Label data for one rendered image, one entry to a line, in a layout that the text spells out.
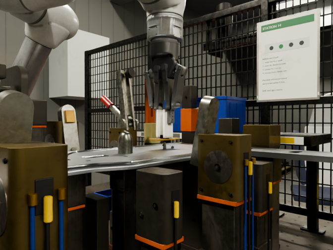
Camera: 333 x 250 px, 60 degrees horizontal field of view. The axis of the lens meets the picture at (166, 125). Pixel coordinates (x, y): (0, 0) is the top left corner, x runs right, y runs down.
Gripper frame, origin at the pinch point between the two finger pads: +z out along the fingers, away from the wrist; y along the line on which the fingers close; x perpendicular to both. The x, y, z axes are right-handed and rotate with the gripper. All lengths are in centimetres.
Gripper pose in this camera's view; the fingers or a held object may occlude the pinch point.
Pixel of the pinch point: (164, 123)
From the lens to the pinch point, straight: 72.3
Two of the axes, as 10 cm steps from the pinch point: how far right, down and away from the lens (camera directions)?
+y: 7.4, 0.1, -6.8
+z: 0.0, 10.0, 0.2
